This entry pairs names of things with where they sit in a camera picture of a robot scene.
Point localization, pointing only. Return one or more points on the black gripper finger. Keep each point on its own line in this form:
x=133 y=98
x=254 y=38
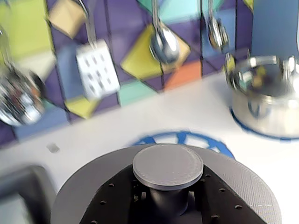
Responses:
x=116 y=200
x=222 y=203

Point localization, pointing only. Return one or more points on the gray round lid with knob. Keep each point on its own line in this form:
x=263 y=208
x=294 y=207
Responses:
x=168 y=165

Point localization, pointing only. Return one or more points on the gray sink basin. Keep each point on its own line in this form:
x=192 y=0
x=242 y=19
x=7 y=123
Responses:
x=25 y=193

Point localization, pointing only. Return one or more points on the shiny steel pot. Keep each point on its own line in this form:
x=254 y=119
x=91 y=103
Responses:
x=268 y=109

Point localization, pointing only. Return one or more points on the white slotted spatula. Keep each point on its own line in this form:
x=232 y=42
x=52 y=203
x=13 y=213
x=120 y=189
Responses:
x=98 y=70

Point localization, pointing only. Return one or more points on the shiny metal ladle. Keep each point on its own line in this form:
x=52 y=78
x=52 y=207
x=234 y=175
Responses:
x=167 y=46

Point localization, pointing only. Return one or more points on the small shiny metal spoon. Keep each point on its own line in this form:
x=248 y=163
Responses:
x=217 y=32

